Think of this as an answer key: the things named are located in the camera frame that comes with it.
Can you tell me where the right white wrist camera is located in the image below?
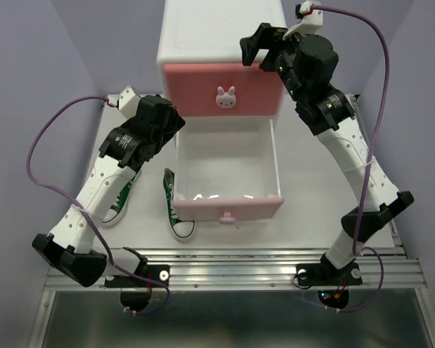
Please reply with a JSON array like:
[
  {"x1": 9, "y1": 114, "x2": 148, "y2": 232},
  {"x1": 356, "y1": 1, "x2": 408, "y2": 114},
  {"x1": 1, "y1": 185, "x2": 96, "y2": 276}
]
[{"x1": 283, "y1": 1, "x2": 323, "y2": 40}]

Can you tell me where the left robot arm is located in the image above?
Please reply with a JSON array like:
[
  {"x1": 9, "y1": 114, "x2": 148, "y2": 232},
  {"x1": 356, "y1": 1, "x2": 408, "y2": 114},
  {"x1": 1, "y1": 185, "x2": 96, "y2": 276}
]
[{"x1": 28, "y1": 93, "x2": 186, "y2": 287}]

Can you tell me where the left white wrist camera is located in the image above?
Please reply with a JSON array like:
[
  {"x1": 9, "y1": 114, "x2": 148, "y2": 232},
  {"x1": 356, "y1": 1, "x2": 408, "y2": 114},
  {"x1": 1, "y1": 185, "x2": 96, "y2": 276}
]
[{"x1": 107, "y1": 86, "x2": 141, "y2": 119}]

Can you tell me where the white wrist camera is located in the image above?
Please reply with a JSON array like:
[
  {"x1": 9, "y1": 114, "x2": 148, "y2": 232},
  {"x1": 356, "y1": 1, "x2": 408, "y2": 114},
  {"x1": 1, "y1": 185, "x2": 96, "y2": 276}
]
[
  {"x1": 107, "y1": 86, "x2": 141, "y2": 119},
  {"x1": 283, "y1": 1, "x2": 323, "y2": 40}
]

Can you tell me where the pink front drawer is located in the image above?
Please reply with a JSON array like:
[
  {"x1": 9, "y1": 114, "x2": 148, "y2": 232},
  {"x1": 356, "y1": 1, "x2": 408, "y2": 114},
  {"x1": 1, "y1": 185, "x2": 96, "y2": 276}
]
[{"x1": 163, "y1": 63, "x2": 283, "y2": 117}]

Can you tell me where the pink bunny drawer knob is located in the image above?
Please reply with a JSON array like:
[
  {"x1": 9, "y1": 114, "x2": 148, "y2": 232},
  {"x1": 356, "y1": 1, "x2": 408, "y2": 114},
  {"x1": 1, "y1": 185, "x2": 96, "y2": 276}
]
[{"x1": 215, "y1": 86, "x2": 236, "y2": 109}]

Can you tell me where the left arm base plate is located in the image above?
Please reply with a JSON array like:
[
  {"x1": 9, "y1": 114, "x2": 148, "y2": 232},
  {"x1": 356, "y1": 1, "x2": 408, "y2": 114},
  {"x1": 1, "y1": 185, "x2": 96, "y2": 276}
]
[{"x1": 104, "y1": 265, "x2": 170, "y2": 289}]

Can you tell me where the light pink drawer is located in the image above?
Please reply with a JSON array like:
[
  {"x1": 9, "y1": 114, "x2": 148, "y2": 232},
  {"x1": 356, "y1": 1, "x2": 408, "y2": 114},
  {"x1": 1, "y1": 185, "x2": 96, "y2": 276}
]
[{"x1": 172, "y1": 116, "x2": 284, "y2": 222}]

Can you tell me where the pink lower drawer knob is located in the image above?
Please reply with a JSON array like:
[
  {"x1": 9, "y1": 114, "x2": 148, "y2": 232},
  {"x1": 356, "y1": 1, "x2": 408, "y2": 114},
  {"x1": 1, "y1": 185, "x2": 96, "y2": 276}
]
[{"x1": 219, "y1": 212, "x2": 236, "y2": 225}]

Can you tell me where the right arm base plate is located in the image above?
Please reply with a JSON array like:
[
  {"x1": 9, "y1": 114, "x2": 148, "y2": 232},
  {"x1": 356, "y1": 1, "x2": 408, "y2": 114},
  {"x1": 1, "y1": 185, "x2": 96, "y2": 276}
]
[{"x1": 295, "y1": 262, "x2": 363, "y2": 287}]

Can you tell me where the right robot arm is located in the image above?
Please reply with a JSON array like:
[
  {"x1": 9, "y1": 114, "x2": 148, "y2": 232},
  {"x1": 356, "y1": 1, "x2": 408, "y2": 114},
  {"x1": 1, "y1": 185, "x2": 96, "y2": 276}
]
[{"x1": 239, "y1": 23, "x2": 414, "y2": 287}]

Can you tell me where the white shoe cabinet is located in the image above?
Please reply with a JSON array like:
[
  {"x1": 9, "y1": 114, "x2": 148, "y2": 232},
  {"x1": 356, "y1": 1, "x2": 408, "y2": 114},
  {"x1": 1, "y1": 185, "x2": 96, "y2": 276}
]
[{"x1": 157, "y1": 1, "x2": 286, "y2": 98}]

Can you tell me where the green sneaker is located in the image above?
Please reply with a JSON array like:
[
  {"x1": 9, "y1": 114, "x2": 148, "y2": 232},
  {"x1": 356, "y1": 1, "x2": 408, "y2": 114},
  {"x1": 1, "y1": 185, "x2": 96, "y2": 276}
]
[
  {"x1": 162, "y1": 168, "x2": 196, "y2": 243},
  {"x1": 101, "y1": 171, "x2": 141, "y2": 228}
]

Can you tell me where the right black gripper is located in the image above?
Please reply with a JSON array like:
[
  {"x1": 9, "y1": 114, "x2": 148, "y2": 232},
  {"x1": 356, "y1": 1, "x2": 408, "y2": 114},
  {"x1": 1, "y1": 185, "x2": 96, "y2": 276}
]
[{"x1": 241, "y1": 24, "x2": 310, "y2": 102}]

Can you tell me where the aluminium rail frame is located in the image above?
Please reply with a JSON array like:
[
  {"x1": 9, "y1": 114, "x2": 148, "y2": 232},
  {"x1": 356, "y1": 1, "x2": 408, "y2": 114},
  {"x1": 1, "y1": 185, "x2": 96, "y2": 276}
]
[{"x1": 27, "y1": 94, "x2": 435, "y2": 348}]

